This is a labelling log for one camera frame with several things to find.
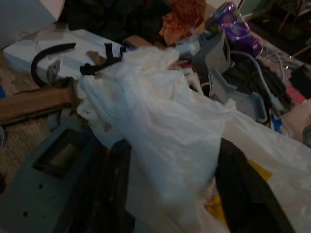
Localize dark clothes pile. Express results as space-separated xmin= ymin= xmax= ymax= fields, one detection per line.
xmin=65 ymin=0 xmax=172 ymax=45

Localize light blue flat box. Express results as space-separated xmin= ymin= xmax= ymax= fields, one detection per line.
xmin=2 ymin=29 xmax=127 ymax=82

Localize black curved strap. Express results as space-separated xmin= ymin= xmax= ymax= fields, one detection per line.
xmin=31 ymin=42 xmax=77 ymax=87

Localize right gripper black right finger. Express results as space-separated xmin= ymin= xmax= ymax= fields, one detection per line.
xmin=215 ymin=138 xmax=296 ymax=233

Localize grey plastic device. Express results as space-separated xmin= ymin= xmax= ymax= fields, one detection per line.
xmin=193 ymin=31 xmax=268 ymax=123

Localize purple printed package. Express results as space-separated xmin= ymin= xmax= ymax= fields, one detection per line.
xmin=209 ymin=1 xmax=265 ymax=58

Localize brown cardboard piece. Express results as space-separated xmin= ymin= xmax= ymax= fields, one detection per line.
xmin=0 ymin=77 xmax=82 ymax=126

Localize white plastic bag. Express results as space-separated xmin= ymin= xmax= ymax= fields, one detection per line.
xmin=76 ymin=45 xmax=311 ymax=233

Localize grey plastic housing with slot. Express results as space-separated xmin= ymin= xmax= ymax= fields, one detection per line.
xmin=0 ymin=118 xmax=111 ymax=233

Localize black buckle strap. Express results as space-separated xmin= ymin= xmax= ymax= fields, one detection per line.
xmin=81 ymin=43 xmax=123 ymax=76

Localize pale grey cable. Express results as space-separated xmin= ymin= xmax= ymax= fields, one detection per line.
xmin=244 ymin=52 xmax=284 ymax=113

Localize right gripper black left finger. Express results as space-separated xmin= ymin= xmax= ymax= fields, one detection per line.
xmin=80 ymin=139 xmax=136 ymax=233

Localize orange red patterned cloth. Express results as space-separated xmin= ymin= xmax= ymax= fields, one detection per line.
xmin=159 ymin=0 xmax=207 ymax=46

